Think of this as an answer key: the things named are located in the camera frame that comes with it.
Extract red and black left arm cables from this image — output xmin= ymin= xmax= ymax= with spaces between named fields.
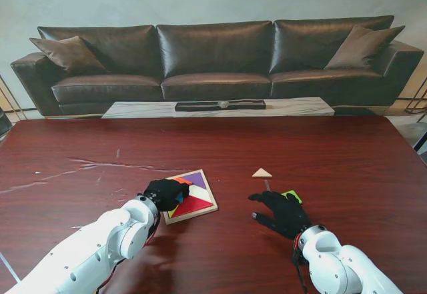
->
xmin=98 ymin=212 xmax=161 ymax=290

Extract purple tangram triangle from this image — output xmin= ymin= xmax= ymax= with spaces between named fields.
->
xmin=182 ymin=173 xmax=207 ymax=191

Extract square wooden puzzle tray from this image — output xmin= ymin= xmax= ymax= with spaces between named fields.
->
xmin=163 ymin=169 xmax=219 ymax=225

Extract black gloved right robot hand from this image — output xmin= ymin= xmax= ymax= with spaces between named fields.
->
xmin=248 ymin=191 xmax=314 ymax=241

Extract grey marble coffee table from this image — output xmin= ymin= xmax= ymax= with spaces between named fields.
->
xmin=101 ymin=97 xmax=336 ymax=119

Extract dark brown leather sofa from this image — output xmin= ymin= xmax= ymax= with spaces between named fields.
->
xmin=10 ymin=15 xmax=424 ymax=117

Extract red and black arm cables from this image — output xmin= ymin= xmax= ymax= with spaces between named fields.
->
xmin=292 ymin=235 xmax=310 ymax=294
xmin=98 ymin=212 xmax=161 ymax=290

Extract thin metal side table frame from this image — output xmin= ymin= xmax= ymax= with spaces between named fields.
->
xmin=0 ymin=73 xmax=29 ymax=121
xmin=396 ymin=73 xmax=427 ymax=123

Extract black chair edge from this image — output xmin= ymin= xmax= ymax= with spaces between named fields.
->
xmin=0 ymin=107 xmax=14 ymax=141

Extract long black decorative tray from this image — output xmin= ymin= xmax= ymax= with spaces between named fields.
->
xmin=175 ymin=99 xmax=267 ymax=111

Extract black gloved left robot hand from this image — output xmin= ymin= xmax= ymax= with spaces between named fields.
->
xmin=143 ymin=179 xmax=191 ymax=212

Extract brown throw pillow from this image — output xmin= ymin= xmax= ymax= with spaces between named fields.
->
xmin=324 ymin=25 xmax=406 ymax=71
xmin=29 ymin=35 xmax=107 ymax=75

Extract large red tangram triangle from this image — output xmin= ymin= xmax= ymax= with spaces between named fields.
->
xmin=173 ymin=195 xmax=214 ymax=217

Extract red and black right arm cables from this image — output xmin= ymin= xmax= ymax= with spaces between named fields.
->
xmin=292 ymin=235 xmax=310 ymax=294

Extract green tangram square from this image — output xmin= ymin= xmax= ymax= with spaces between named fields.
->
xmin=282 ymin=189 xmax=304 ymax=204

